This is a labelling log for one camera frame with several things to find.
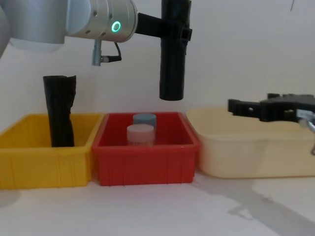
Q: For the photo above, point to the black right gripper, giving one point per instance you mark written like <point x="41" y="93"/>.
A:
<point x="278" y="108"/>

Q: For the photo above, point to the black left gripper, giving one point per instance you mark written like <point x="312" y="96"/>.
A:
<point x="150" y="23"/>

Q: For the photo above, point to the black taped cylinder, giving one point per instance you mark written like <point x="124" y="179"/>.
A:
<point x="171" y="73"/>
<point x="60" y="110"/>

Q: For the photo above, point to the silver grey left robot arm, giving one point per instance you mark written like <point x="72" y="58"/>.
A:
<point x="49" y="19"/>

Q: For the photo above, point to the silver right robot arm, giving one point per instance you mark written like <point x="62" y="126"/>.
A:
<point x="307" y="120"/>

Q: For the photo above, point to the cream plastic bin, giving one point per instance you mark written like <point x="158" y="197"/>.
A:
<point x="246" y="152"/>

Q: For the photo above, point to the jar with blue lid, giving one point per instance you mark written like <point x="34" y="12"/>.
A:
<point x="145" y="119"/>

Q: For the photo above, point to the jar with pale pink lid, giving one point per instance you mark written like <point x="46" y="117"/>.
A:
<point x="140" y="134"/>

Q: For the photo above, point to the red plastic bin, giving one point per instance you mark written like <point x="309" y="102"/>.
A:
<point x="145" y="164"/>

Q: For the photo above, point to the white table cloth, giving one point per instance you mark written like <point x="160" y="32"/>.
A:
<point x="147" y="211"/>

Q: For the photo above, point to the yellow plastic bin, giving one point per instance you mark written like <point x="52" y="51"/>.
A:
<point x="37" y="167"/>

